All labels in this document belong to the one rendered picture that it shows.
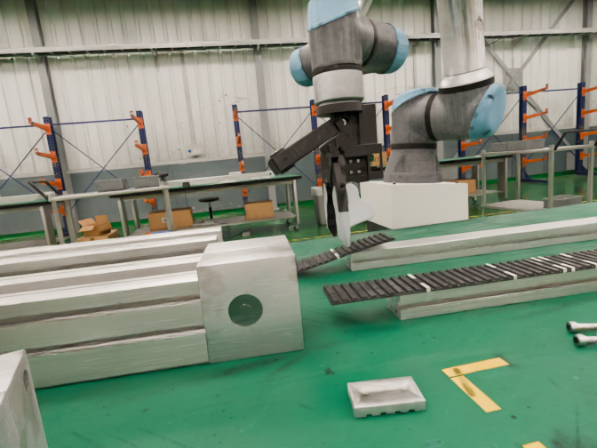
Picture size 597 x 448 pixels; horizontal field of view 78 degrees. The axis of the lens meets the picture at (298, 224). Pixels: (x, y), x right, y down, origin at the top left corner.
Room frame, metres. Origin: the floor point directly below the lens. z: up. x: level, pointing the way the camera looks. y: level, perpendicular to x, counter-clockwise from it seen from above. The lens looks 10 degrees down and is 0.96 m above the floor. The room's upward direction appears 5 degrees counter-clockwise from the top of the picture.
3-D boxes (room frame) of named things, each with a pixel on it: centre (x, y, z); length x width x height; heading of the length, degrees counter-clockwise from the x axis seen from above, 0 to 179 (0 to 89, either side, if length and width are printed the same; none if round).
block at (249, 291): (0.38, 0.06, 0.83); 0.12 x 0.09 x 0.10; 7
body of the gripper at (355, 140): (0.58, -0.09, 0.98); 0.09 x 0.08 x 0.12; 97
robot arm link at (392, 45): (0.66, -0.14, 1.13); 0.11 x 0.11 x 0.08; 42
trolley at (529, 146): (3.88, -2.56, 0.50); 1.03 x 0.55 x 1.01; 15
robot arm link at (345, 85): (0.58, -0.08, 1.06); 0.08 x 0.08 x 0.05
